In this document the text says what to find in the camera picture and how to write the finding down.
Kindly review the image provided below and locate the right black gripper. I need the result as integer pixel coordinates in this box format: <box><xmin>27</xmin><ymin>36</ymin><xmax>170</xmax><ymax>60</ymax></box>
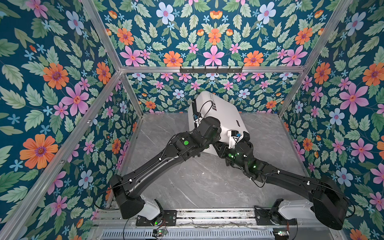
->
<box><xmin>213</xmin><ymin>142</ymin><xmax>248</xmax><ymax>172</ymax></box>

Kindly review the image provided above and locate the white hard-shell suitcase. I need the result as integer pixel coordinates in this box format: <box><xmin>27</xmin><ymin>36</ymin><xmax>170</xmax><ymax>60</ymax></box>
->
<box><xmin>188</xmin><ymin>91</ymin><xmax>250</xmax><ymax>144</ymax></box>

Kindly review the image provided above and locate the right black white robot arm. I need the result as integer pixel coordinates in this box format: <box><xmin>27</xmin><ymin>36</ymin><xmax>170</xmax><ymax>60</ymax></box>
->
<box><xmin>213</xmin><ymin>142</ymin><xmax>350</xmax><ymax>230</ymax></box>

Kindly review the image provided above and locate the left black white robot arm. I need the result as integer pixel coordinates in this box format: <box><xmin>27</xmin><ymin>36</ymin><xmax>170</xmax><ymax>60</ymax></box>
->
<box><xmin>109</xmin><ymin>117</ymin><xmax>221</xmax><ymax>220</ymax></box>

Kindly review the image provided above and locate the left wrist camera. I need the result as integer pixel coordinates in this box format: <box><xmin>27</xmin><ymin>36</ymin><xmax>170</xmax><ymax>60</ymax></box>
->
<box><xmin>192</xmin><ymin>100</ymin><xmax>201</xmax><ymax>128</ymax></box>

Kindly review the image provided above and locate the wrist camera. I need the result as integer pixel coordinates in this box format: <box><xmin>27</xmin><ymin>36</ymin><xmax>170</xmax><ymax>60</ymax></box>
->
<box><xmin>227</xmin><ymin>130</ymin><xmax>243</xmax><ymax>149</ymax></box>
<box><xmin>192</xmin><ymin>100</ymin><xmax>201</xmax><ymax>128</ymax></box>

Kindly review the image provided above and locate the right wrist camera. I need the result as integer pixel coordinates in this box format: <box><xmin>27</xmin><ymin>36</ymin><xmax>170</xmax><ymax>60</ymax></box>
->
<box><xmin>227</xmin><ymin>130</ymin><xmax>243</xmax><ymax>149</ymax></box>

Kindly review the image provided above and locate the black hook rail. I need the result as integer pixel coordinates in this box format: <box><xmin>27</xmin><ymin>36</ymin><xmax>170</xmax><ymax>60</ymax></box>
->
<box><xmin>179</xmin><ymin>66</ymin><xmax>243</xmax><ymax>74</ymax></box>

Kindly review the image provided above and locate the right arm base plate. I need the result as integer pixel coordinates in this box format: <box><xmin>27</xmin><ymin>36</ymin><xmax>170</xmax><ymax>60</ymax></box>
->
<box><xmin>254</xmin><ymin>207</ymin><xmax>298</xmax><ymax>226</ymax></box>

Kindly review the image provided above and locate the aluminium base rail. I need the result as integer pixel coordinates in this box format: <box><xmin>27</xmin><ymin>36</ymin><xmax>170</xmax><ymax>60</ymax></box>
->
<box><xmin>90</xmin><ymin>207</ymin><xmax>336</xmax><ymax>239</ymax></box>

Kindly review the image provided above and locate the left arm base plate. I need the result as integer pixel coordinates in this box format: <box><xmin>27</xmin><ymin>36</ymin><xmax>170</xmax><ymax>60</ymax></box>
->
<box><xmin>136</xmin><ymin>210</ymin><xmax>178</xmax><ymax>227</ymax></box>

